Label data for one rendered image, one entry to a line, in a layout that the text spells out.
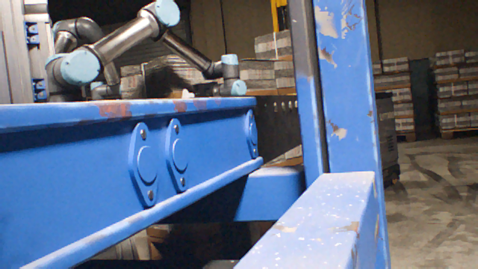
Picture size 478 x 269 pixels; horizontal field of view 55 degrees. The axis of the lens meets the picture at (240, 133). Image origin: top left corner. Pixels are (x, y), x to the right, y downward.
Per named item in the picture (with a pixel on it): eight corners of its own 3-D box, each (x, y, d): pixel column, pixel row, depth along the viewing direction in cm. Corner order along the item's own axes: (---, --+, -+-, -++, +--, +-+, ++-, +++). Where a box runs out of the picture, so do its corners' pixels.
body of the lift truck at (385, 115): (302, 192, 406) (292, 101, 402) (331, 180, 448) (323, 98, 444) (377, 194, 361) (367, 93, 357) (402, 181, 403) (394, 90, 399)
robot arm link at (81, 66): (65, 95, 168) (169, 25, 197) (80, 91, 157) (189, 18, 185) (45, 66, 164) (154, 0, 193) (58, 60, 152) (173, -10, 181)
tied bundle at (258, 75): (203, 105, 294) (199, 69, 292) (232, 102, 317) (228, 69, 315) (250, 99, 270) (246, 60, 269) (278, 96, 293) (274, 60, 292)
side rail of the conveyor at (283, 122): (330, 123, 191) (327, 94, 191) (343, 122, 190) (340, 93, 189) (198, 184, 65) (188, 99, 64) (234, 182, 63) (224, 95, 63)
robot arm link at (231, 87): (246, 78, 207) (249, 96, 208) (228, 81, 214) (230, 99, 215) (235, 78, 201) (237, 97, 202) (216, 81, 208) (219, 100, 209)
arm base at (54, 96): (45, 119, 165) (41, 92, 165) (49, 119, 180) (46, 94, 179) (89, 115, 170) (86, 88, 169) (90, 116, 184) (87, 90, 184)
